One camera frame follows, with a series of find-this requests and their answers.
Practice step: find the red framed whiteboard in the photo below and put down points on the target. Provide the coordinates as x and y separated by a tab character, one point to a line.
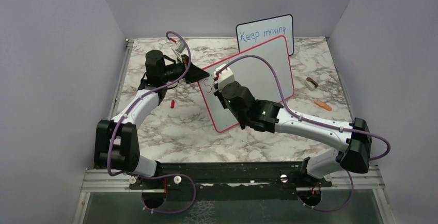
253	74

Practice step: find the black framed written whiteboard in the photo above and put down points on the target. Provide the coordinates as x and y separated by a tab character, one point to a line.
253	33

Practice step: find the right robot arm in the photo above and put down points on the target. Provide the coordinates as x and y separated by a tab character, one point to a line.
351	145

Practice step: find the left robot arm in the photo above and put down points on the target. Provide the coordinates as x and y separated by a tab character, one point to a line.
116	143

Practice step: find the orange rubber piece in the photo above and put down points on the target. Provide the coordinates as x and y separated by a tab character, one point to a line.
323	105

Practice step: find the small whiteboard eraser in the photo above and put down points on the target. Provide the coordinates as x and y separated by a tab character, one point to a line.
311	84

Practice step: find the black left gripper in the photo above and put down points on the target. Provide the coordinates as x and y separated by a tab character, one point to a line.
195	74

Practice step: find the black aluminium base frame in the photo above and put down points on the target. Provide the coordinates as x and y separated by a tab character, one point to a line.
265	192

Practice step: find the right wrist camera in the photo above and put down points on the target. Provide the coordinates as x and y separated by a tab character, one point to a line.
223	77

